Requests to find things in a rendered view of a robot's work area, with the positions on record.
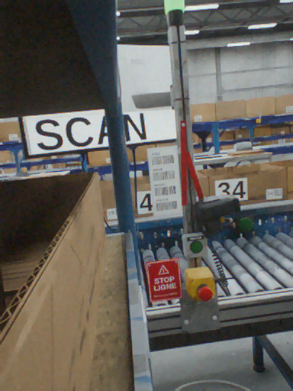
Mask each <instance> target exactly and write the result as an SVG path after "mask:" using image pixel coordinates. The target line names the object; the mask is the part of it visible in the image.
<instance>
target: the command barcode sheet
mask: <svg viewBox="0 0 293 391"><path fill-rule="evenodd" d="M177 146H178V145H175V146H167V147H152V149H146V151H147V160H148V161H149V169H150V185H151V193H152V202H153V217H154V216H161V215H174V214H182V196H181V186H180V175H179V155H177V154H178V153H181V148H177Z"/></svg>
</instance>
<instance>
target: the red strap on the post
mask: <svg viewBox="0 0 293 391"><path fill-rule="evenodd" d="M186 125H187V120H182V121H181V181H182V205H187V199H186V164H187V166H188V168H189V171H190V174H191V176H192V181H193V183H194V186H195V191H196V193H197V196H198V198H199V199H203V198H204V195H203V192H202V190H201V185H200V182H199V180H198V175H196V172H195V168H194V165H193V162H192V158H191V155H190V153H189V152H186Z"/></svg>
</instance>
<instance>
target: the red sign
mask: <svg viewBox="0 0 293 391"><path fill-rule="evenodd" d="M146 277H147V285H148V286H149V294H150V303H152V302H163V301H169V300H175V299H180V298H182V290H183V289H187V287H185V283H182V281H181V271H180V261H179V258H174V259H168V260H155V261H150V262H146Z"/></svg>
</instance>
